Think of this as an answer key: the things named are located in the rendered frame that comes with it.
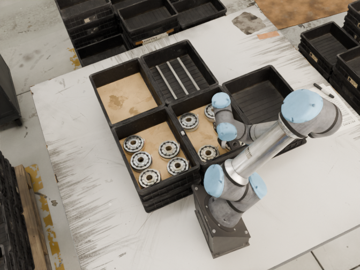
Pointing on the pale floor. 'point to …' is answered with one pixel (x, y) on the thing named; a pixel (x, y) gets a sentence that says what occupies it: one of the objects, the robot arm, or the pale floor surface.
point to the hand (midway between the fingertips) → (229, 145)
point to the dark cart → (8, 96)
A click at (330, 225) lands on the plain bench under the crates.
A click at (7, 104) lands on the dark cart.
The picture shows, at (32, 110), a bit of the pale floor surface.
